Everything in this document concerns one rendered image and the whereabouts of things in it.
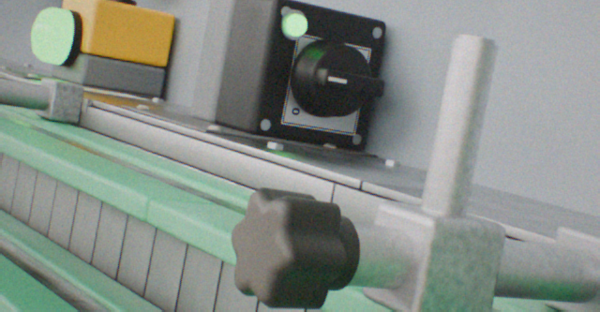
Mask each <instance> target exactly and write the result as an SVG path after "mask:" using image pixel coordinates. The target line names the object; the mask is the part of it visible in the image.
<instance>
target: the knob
mask: <svg viewBox="0 0 600 312"><path fill-rule="evenodd" d="M384 85H385V81H384V80H382V79H377V78H372V77H371V72H370V67H369V64H368V60H367V58H366V57H365V56H364V55H363V54H362V53H361V52H360V51H359V50H357V49H356V48H355V47H353V46H350V45H346V44H345V43H343V42H341V41H338V40H335V39H330V38H321V39H317V40H314V41H312V42H310V43H308V45H306V46H305V47H304V48H303V49H302V50H301V51H300V53H298V54H297V56H296V58H295V60H294V62H293V65H292V71H291V89H292V95H293V97H294V99H295V101H296V103H297V104H298V105H299V107H300V108H301V109H302V110H304V111H305V112H307V113H309V114H311V115H315V116H319V117H333V116H338V117H340V116H346V115H349V114H351V113H353V112H355V111H357V110H358V109H359V108H360V107H361V106H362V105H363V103H364V102H365V100H366V99H367V97H368V95H370V96H375V97H381V96H382V95H383V90H384Z"/></svg>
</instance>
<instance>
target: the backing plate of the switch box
mask: <svg viewBox="0 0 600 312"><path fill-rule="evenodd" d="M121 107H122V108H125V109H128V110H133V111H137V112H141V113H144V114H147V115H151V116H154V117H156V118H160V119H163V120H166V121H170V122H173V123H176V124H179V125H182V126H188V127H191V128H194V129H198V130H200V131H203V132H209V133H215V134H221V135H228V136H234V137H240V138H247V139H253V140H259V141H271V142H277V143H284V144H290V145H296V146H303V147H309V148H316V149H322V150H328V151H335V152H341V153H347V154H354V155H360V156H372V157H378V156H377V155H373V154H371V153H367V152H363V151H358V150H353V149H346V148H340V147H336V146H335V145H334V144H333V143H326V144H325V145H321V144H315V143H309V142H302V141H291V140H284V139H279V138H272V137H266V136H260V135H254V134H249V133H246V132H243V131H239V130H236V129H232V128H229V127H225V126H220V125H217V124H214V123H209V122H206V121H203V120H200V119H196V118H193V117H191V116H190V115H186V114H180V113H174V112H168V111H157V110H151V109H149V108H148V107H147V106H145V105H139V106H137V107H133V106H126V105H122V106H121Z"/></svg>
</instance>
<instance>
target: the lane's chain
mask: <svg viewBox="0 0 600 312"><path fill-rule="evenodd" d="M66 124H69V125H72V126H76V127H79V128H81V129H84V130H87V131H90V132H92V133H95V134H98V135H99V136H102V137H105V138H108V139H110V140H113V141H117V142H120V143H123V144H126V145H128V146H131V147H134V148H136V149H139V150H142V151H144V152H146V153H149V154H152V155H154V156H159V157H161V158H164V159H167V160H170V161H171V162H174V163H177V164H179V165H182V166H185V167H187V168H190V169H193V170H195V171H199V172H202V173H204V174H207V175H210V176H213V177H215V178H218V179H220V180H222V181H225V182H228V183H231V184H233V185H236V186H240V187H242V188H245V189H247V190H250V191H253V192H255V191H257V190H256V189H253V188H250V187H247V186H243V185H240V184H238V183H236V182H233V181H230V180H228V179H225V178H222V177H219V176H217V175H215V174H212V173H209V172H207V171H202V170H199V169H197V168H194V167H191V166H189V165H187V164H184V163H181V162H179V161H176V160H172V159H170V158H168V157H165V156H161V155H159V154H156V153H153V152H150V151H148V150H145V149H142V148H140V147H138V146H135V145H132V144H129V143H127V142H123V141H119V140H117V139H114V138H111V137H109V136H106V135H103V134H100V133H98V132H96V131H93V130H90V129H88V128H85V127H82V126H78V125H75V124H71V123H66ZM0 209H1V210H2V211H5V212H6V213H8V214H10V215H12V216H13V217H15V218H16V219H18V220H20V221H21V222H22V223H23V224H25V225H26V226H28V227H29V228H31V229H33V230H35V231H36V232H38V233H39V234H41V235H44V236H45V237H47V238H48V239H50V240H51V241H53V242H55V243H56V244H58V245H60V246H61V247H63V248H64V249H65V250H67V251H68V252H70V253H71V254H73V255H74V256H76V257H78V258H79V259H81V260H83V261H84V262H86V263H88V264H89V265H91V266H92V267H94V268H95V269H98V270H100V271H101V272H102V273H103V274H105V275H107V276H109V277H110V278H112V279H113V280H115V281H116V282H118V283H119V284H121V285H123V286H124V287H126V288H127V289H129V290H131V291H133V292H134V293H136V294H137V295H139V296H140V297H142V298H144V300H146V301H147V302H149V303H150V304H152V305H154V306H156V307H157V308H159V309H160V310H162V311H163V312H325V311H323V310H321V309H299V308H269V307H267V306H266V305H264V304H263V303H262V302H261V301H260V300H258V298H257V297H256V296H246V295H244V294H243V293H242V292H241V291H240V290H239V289H238V288H237V287H236V286H235V283H234V272H235V266H233V265H231V264H229V263H228V262H226V261H224V260H221V259H219V258H217V257H215V256H213V255H211V254H208V253H206V252H204V251H202V250H200V249H199V248H197V247H195V246H193V245H190V244H188V243H186V242H184V241H182V240H180V239H178V238H176V237H174V236H172V235H170V234H169V233H167V232H165V231H163V230H160V229H158V228H156V227H154V226H152V225H150V224H149V223H148V222H145V221H142V220H140V219H139V218H136V217H134V216H132V215H129V214H127V213H125V212H123V211H121V210H119V209H117V208H115V207H113V206H111V205H110V204H108V203H106V202H104V201H101V200H99V199H97V198H95V197H93V196H91V195H89V194H87V193H85V192H83V191H81V190H80V189H78V188H76V187H73V186H70V185H68V184H66V183H64V182H62V181H60V180H58V179H56V178H54V177H52V176H50V175H49V174H47V173H45V172H43V171H40V170H38V169H36V168H33V167H31V166H29V165H27V164H25V163H23V162H21V161H20V160H18V159H16V158H14V157H12V156H9V155H7V154H5V153H3V152H1V151H0Z"/></svg>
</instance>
